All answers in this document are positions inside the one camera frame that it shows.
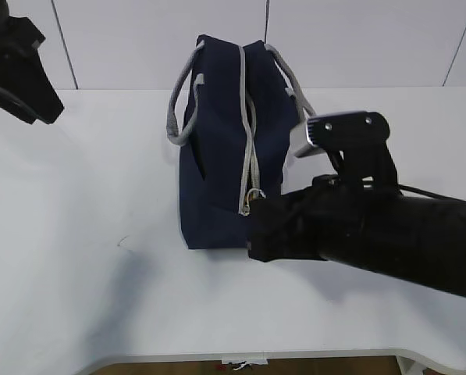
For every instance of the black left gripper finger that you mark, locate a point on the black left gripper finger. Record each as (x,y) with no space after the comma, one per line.
(32,87)
(16,107)

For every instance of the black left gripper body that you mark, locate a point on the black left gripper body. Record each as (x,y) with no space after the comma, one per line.
(20,38)

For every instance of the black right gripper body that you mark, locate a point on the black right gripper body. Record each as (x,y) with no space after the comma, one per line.
(324,221)

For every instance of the navy blue lunch bag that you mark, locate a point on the navy blue lunch bag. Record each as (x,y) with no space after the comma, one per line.
(230,113)

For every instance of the yellow pear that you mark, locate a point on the yellow pear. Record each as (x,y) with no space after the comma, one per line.
(251,195)

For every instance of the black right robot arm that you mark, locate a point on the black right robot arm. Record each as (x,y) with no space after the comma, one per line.
(419,240)

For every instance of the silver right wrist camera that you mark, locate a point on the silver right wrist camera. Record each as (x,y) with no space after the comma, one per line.
(331,132)

